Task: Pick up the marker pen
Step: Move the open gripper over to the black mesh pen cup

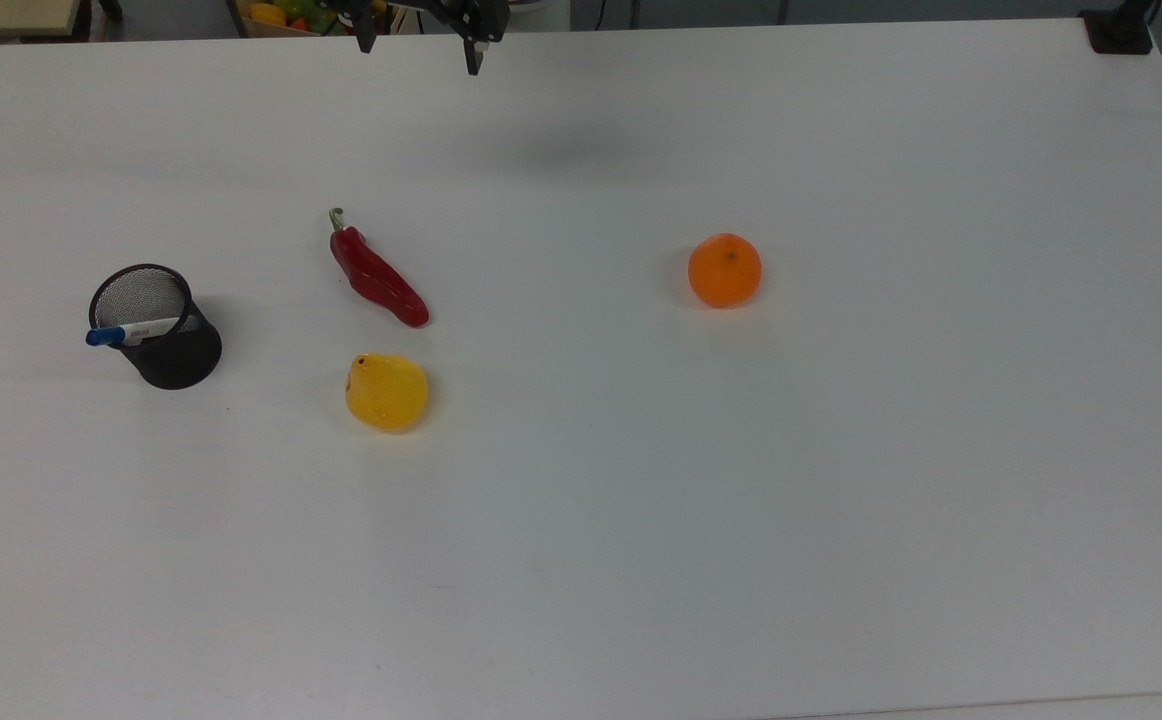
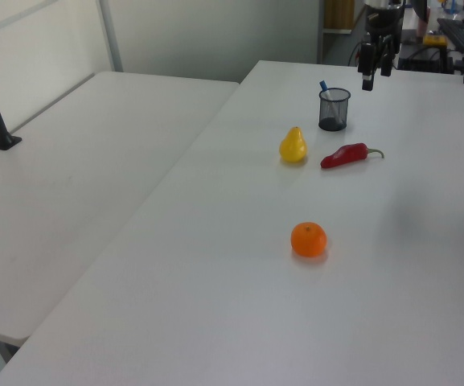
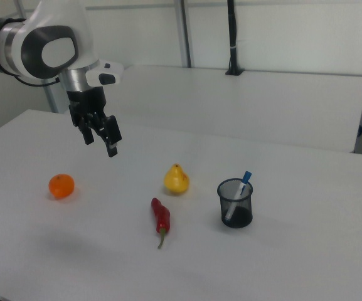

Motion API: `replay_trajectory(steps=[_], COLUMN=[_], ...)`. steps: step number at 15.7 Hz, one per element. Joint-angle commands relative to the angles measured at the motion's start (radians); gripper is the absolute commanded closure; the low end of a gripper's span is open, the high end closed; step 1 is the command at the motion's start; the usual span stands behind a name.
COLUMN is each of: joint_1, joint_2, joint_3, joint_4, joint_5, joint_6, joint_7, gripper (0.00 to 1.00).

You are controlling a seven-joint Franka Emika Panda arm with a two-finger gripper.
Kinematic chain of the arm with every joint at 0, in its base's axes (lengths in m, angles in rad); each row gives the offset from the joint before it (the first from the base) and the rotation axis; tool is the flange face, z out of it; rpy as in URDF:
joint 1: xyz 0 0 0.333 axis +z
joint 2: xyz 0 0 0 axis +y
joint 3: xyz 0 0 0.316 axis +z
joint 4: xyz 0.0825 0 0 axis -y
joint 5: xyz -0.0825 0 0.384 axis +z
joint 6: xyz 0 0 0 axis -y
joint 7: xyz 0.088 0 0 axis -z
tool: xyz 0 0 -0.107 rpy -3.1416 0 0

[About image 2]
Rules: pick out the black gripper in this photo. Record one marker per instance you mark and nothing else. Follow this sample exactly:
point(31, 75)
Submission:
point(382, 24)

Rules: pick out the yellow toy pear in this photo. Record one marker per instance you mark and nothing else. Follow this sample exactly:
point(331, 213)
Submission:
point(293, 149)

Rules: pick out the white partition frame post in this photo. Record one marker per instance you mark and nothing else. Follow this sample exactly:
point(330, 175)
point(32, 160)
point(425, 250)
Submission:
point(111, 36)

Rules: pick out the black equipment box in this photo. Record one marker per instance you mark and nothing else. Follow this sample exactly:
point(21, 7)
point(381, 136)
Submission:
point(424, 58)

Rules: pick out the yellow device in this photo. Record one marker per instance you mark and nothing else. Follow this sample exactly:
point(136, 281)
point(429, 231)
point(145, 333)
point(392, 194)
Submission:
point(434, 40)

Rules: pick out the pink bottle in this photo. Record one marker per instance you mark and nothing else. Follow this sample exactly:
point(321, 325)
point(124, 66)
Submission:
point(422, 24)

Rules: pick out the white side table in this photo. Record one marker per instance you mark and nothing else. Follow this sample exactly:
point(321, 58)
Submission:
point(75, 181)

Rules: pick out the blue white marker pen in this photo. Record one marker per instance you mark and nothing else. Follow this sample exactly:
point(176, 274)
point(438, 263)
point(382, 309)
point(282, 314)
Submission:
point(323, 85)

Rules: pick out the red toy chili pepper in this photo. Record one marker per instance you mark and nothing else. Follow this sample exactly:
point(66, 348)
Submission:
point(344, 156)

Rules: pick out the black keyboard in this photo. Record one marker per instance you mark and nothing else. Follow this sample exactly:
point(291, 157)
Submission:
point(457, 32)

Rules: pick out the orange toy tangerine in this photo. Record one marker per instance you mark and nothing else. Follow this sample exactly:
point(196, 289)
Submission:
point(308, 239)

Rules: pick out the black mesh pen cup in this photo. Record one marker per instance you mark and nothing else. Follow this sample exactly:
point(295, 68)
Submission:
point(334, 110)

